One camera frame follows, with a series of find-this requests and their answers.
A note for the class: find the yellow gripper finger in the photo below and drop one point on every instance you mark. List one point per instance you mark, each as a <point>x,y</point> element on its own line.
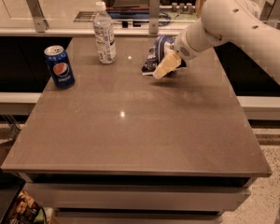
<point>168,64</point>

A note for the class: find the blue chip bag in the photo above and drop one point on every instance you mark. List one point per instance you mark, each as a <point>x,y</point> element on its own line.
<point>162,46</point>

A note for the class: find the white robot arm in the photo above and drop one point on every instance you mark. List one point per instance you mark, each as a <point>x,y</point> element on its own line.
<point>223,21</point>

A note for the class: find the snack bag on lower shelf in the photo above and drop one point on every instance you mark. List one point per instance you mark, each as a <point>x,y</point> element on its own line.
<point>26,211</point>

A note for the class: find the clear plastic water bottle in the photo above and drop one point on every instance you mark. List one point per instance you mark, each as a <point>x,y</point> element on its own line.
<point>104,34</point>

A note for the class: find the blue pepsi can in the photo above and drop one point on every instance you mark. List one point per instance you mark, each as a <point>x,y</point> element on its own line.
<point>59,67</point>

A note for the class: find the middle metal glass bracket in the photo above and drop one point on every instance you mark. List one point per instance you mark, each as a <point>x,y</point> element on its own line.
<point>154,13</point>

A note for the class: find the left metal glass bracket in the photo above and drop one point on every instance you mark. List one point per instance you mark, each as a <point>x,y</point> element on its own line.
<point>40,23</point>

